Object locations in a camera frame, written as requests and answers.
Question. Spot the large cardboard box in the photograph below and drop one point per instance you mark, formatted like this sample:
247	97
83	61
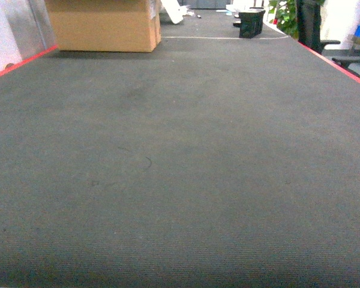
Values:
105	26

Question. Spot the white foam piece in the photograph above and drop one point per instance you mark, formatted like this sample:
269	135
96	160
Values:
175	11

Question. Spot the black box on table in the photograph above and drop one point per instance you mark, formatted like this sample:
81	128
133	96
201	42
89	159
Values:
251	23

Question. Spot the green potted plant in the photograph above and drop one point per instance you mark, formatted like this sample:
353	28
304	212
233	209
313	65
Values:
284	17

